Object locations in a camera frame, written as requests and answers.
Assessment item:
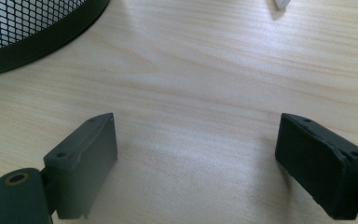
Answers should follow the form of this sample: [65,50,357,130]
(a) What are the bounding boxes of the small white object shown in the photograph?
[273,0,292,10]

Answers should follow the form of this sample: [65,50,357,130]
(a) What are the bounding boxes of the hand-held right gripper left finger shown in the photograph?
[43,112,118,220]

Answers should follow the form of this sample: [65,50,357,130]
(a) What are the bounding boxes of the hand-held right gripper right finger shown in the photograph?
[274,112,358,220]

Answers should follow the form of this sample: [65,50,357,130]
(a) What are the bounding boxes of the black mesh basket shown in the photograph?
[0,0,111,79]

